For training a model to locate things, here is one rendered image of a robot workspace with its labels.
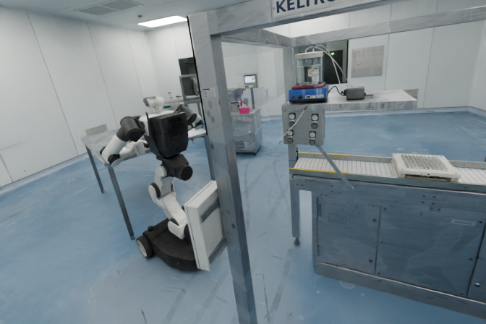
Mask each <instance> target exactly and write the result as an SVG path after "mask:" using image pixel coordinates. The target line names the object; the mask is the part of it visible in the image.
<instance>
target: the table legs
mask: <svg viewBox="0 0 486 324"><path fill-rule="evenodd" d="M204 139H205V147H206V152H207V156H208V164H209V169H210V177H211V181H212V180H213V181H215V180H216V178H215V173H214V168H213V160H212V155H211V151H210V143H209V138H208V135H204ZM85 147H86V150H87V152H88V155H89V158H90V162H91V164H92V167H93V170H94V173H95V176H96V179H97V181H98V185H99V187H100V190H101V193H104V189H103V185H102V183H101V179H100V177H99V174H98V170H97V168H96V165H95V161H94V159H93V155H92V153H91V151H90V149H89V148H88V147H87V146H86V145H85ZM107 169H108V172H109V175H110V177H111V182H112V184H113V187H114V191H115V193H116V197H117V200H118V202H119V206H120V209H121V213H122V215H123V218H124V222H125V224H126V227H127V231H128V233H129V236H130V239H131V240H134V239H135V236H134V232H133V230H132V225H131V223H130V220H129V216H128V214H127V209H126V207H125V204H124V201H123V197H122V194H121V191H120V189H119V184H118V181H117V179H116V175H115V173H114V168H113V167H111V166H107Z"/></svg>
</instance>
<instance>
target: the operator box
mask: <svg viewBox="0 0 486 324"><path fill-rule="evenodd" d="M184 211H185V214H186V218H187V224H188V227H189V233H190V237H191V240H192V246H193V250H194V254H195V259H196V263H197V268H199V269H202V270H207V271H211V269H212V267H213V266H214V265H215V263H216V261H217V260H218V258H219V257H220V256H221V254H222V252H223V251H224V250H225V248H226V238H225V234H224V229H223V221H222V216H221V208H220V203H219V198H218V190H217V185H216V181H213V180H212V181H210V182H209V183H208V184H207V185H205V186H204V187H203V188H202V189H201V190H200V191H199V192H198V193H197V194H196V195H195V196H194V197H192V198H191V199H190V200H189V201H188V202H186V203H185V204H184Z"/></svg>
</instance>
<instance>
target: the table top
mask: <svg viewBox="0 0 486 324"><path fill-rule="evenodd" d="M118 130H119V129H115V130H111V131H108V132H102V133H99V134H95V135H90V136H86V137H81V138H80V139H81V140H82V141H83V142H84V144H85V145H86V146H87V147H88V148H89V149H90V151H91V152H92V153H93V154H94V155H95V156H96V158H97V159H98V160H99V161H100V162H101V163H102V164H103V165H104V166H105V167H106V166H110V165H109V164H108V162H107V161H106V160H105V159H104V158H103V157H102V156H101V155H100V153H99V152H100V150H101V149H102V147H103V146H105V145H108V143H109V142H110V141H111V139H112V138H113V137H114V135H115V134H116V133H117V132H118ZM188 135H189V137H188V140H192V139H195V138H198V137H202V136H204V135H206V131H205V129H198V130H195V129H194V128H193V129H191V130H190V131H188ZM135 157H137V154H136V153H135V154H134V155H131V156H129V157H127V158H125V159H123V160H121V161H125V160H129V159H131V158H135Z"/></svg>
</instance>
